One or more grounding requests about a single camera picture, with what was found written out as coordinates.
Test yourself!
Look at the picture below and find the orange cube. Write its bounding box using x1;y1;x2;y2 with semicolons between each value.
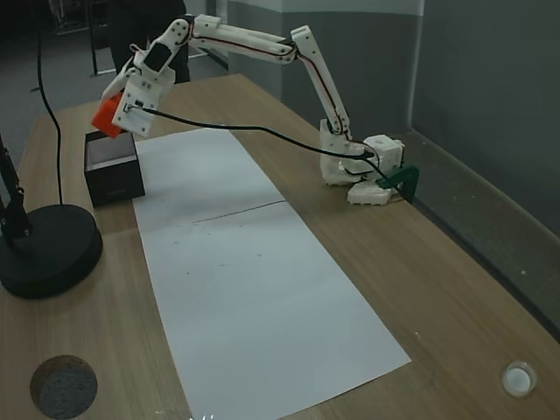
91;95;126;140

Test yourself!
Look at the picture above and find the dark brown open box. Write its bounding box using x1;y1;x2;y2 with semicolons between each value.
83;129;146;208

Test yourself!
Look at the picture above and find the person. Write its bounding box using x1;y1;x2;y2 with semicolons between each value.
108;0;193;84

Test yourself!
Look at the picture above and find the white paper sheet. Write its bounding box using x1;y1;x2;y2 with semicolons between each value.
132;127;288;227
132;199;412;416

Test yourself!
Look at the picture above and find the black round-base stand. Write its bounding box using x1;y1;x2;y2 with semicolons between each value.
0;133;104;300

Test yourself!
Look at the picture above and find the green table clamp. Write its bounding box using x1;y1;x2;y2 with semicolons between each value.
375;164;420;205

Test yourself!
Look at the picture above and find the small white round cap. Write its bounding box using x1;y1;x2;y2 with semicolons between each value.
501;360;538;398

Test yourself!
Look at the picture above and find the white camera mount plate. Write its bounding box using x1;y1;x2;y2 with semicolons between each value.
112;77;166;135

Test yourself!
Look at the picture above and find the black stand cable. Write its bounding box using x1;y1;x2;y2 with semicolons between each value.
36;0;66;207

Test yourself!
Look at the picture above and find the black camera cable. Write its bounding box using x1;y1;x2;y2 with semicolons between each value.
124;103;389;183

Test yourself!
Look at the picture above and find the round table cable hole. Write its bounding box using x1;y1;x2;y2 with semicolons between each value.
29;354;99;419

